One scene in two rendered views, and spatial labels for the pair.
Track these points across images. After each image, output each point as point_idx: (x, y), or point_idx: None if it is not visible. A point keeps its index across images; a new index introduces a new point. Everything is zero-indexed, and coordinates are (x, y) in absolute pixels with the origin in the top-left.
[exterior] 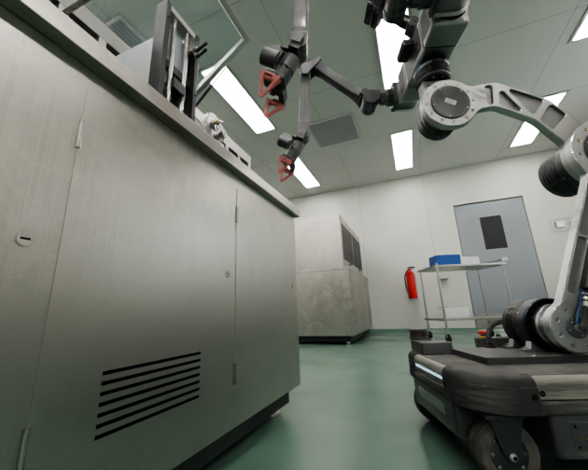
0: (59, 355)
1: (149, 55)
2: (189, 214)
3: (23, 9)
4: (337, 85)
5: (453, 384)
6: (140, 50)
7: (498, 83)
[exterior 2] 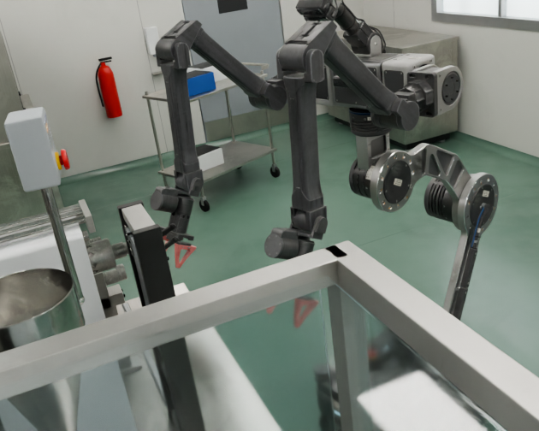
0: None
1: (79, 280)
2: None
3: None
4: (225, 72)
5: None
6: (44, 267)
7: (430, 144)
